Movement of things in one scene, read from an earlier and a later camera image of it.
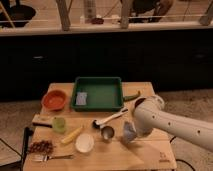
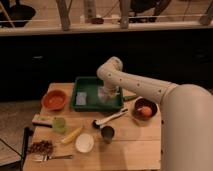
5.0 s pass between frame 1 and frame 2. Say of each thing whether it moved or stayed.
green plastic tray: stayed
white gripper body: moved
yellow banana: stayed
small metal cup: stayed
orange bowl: stayed
